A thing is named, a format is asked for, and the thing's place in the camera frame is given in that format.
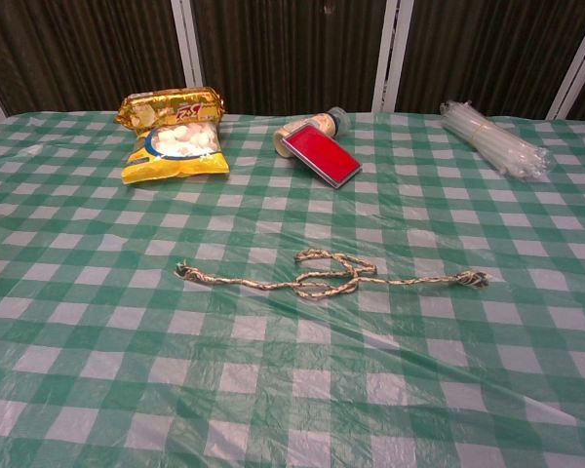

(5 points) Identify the beige plastic bottle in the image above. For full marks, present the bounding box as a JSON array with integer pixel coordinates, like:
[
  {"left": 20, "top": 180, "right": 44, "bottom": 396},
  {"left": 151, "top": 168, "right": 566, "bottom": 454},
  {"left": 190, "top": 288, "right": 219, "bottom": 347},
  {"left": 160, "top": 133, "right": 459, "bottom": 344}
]
[{"left": 272, "top": 106, "right": 352, "bottom": 158}]

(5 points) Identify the yellow snack bag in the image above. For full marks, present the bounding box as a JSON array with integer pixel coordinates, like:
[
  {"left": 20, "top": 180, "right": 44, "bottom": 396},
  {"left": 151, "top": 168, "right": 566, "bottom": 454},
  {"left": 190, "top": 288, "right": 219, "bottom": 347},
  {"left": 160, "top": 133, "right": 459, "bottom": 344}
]
[{"left": 120, "top": 122, "right": 230, "bottom": 186}]

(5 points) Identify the red flat case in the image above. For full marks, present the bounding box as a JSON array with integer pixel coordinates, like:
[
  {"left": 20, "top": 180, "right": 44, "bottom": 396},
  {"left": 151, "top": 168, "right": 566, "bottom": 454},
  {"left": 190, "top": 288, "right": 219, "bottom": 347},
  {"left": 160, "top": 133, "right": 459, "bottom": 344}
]
[{"left": 280, "top": 124, "right": 363, "bottom": 189}]

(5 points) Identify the gold biscuit pack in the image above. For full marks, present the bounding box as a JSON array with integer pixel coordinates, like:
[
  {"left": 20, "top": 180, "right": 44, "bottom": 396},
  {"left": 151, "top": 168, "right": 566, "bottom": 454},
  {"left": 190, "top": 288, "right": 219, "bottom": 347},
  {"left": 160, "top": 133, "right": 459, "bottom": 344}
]
[{"left": 114, "top": 86, "right": 225, "bottom": 131}]

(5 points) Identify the beige braided rope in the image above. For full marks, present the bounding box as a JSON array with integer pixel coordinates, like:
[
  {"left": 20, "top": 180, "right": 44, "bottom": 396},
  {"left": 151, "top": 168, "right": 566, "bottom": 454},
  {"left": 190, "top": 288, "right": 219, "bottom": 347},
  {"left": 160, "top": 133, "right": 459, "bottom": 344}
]
[{"left": 174, "top": 248, "right": 491, "bottom": 301}]

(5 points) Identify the clear straw bundle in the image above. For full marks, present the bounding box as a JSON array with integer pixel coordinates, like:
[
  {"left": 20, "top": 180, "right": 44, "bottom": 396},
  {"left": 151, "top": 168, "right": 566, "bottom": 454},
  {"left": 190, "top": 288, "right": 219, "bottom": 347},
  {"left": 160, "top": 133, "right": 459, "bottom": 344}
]
[{"left": 439, "top": 99, "right": 555, "bottom": 183}]

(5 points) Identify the green white checkered tablecloth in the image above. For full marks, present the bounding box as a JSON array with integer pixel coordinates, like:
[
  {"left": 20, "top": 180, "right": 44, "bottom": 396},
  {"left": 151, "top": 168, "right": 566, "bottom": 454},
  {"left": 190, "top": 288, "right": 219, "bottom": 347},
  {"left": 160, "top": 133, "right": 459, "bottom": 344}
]
[{"left": 0, "top": 110, "right": 585, "bottom": 468}]

